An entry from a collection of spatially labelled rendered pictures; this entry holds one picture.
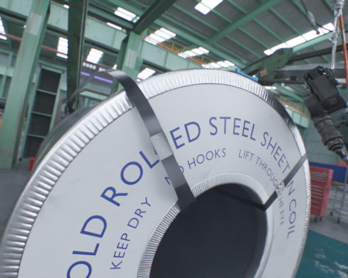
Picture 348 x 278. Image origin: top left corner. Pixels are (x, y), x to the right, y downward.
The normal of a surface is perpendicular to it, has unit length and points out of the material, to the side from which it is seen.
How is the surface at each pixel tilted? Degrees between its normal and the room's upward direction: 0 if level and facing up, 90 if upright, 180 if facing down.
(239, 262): 67
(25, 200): 90
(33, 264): 90
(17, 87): 90
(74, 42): 152
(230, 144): 90
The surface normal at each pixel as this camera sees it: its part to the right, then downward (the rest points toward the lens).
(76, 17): 0.01, 0.88
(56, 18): 0.51, 0.07
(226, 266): -0.59, -0.70
